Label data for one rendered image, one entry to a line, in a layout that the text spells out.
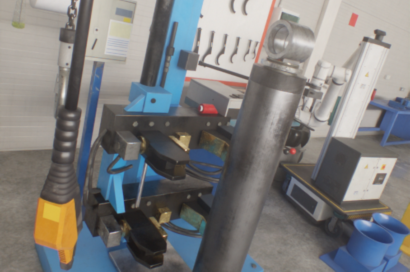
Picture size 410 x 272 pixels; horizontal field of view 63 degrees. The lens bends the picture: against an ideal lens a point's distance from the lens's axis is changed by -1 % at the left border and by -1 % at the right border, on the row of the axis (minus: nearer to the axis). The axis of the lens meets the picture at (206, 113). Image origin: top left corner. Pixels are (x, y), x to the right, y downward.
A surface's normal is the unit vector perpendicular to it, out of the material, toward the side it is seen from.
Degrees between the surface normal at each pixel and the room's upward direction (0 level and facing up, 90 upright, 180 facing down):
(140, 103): 90
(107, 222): 0
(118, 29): 90
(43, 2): 131
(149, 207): 90
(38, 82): 90
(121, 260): 0
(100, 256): 0
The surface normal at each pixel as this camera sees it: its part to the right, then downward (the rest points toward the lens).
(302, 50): 0.46, 0.49
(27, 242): 0.25, -0.93
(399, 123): -0.77, -0.02
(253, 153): -0.29, 0.20
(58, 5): 0.28, 0.89
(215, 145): -0.59, 0.07
